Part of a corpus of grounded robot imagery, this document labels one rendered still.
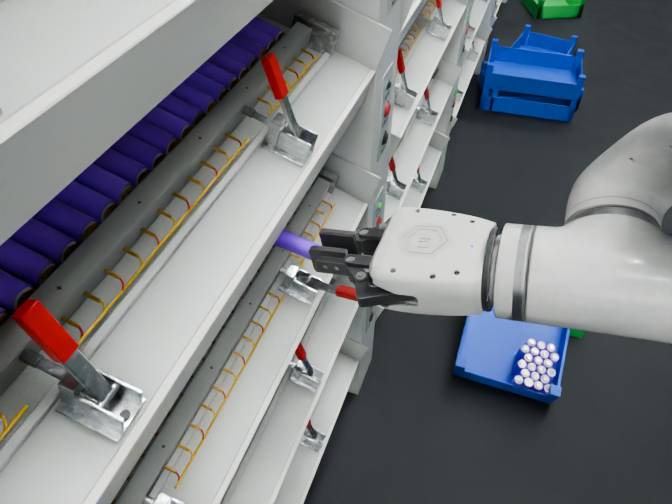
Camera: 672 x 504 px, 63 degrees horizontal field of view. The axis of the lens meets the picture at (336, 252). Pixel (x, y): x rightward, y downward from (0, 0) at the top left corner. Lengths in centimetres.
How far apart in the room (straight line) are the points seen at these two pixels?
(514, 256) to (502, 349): 77
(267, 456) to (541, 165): 130
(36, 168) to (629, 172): 42
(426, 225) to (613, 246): 16
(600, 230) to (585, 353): 85
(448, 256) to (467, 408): 72
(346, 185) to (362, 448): 56
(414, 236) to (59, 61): 35
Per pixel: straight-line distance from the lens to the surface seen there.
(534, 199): 165
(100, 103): 25
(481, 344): 122
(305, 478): 94
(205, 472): 53
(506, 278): 46
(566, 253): 47
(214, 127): 46
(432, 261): 48
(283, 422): 76
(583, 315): 47
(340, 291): 60
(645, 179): 51
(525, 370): 116
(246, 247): 42
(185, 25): 29
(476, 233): 50
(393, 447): 111
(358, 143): 70
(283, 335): 60
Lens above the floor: 101
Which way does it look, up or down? 46 degrees down
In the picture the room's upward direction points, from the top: straight up
